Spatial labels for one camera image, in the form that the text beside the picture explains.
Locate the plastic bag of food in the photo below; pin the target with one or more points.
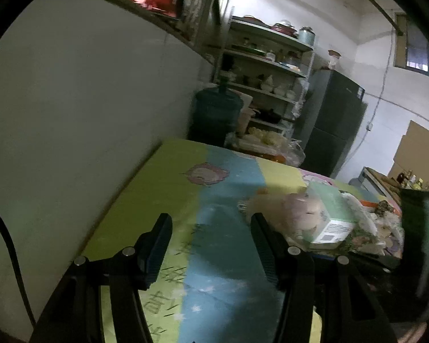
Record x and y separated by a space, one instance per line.
268 143

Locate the teal pot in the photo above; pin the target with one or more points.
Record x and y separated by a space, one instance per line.
306 35

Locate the orange edged cardboard box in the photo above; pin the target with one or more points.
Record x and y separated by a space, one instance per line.
368 205

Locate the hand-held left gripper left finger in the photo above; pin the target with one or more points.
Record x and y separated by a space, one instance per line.
153 253

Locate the red pan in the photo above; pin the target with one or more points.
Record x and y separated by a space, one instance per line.
284 28

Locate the group of condiment bottles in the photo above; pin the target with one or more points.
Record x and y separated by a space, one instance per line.
413 182

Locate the wooden top counter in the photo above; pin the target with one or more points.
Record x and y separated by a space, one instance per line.
373 182

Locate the cardboard sheet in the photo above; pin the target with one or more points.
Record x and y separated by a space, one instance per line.
418 153

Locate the barred window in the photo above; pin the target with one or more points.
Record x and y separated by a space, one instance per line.
420 50

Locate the black refrigerator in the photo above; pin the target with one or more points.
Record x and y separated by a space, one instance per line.
329 125

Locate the pastel printed blanket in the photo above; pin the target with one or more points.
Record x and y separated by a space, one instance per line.
218 257

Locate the white plastic bag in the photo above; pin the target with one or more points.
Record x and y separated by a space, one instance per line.
363 214

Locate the glass jar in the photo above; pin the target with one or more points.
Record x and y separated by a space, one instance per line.
334 60

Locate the beige teddy bear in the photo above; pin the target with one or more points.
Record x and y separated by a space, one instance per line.
304 209

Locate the green floral tissue box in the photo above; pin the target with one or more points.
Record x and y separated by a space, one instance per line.
332 207

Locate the wall socket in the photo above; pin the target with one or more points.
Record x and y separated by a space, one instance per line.
370 127

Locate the clear plastic bag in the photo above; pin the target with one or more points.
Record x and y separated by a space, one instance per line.
268 207

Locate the floral plastic pouch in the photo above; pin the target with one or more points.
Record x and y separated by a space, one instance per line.
382 228

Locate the blue water jug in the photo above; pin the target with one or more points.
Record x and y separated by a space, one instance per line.
216 114

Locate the person's right forearm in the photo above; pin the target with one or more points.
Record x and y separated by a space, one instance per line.
413 333

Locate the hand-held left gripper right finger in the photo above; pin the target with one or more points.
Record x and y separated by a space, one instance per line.
268 257

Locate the grey metal shelf rack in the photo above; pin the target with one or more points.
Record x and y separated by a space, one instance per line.
268 64

